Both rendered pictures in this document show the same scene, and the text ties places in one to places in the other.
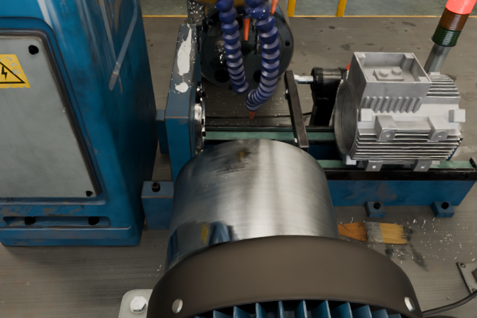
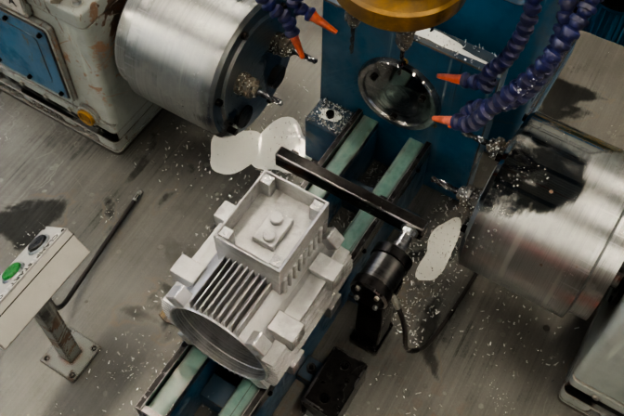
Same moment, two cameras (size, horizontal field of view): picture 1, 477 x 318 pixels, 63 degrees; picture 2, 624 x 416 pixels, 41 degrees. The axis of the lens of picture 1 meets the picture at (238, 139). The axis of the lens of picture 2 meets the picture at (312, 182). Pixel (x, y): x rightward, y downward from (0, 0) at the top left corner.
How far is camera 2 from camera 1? 1.30 m
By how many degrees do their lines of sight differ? 68
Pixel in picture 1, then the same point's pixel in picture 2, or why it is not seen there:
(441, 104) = (204, 288)
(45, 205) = not seen: outside the picture
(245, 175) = not seen: outside the picture
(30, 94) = not seen: outside the picture
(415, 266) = (134, 302)
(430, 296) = (101, 287)
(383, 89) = (251, 194)
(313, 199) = (173, 30)
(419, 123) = (206, 255)
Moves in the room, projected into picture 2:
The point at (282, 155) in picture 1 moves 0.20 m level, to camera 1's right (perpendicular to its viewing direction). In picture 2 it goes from (220, 22) to (129, 110)
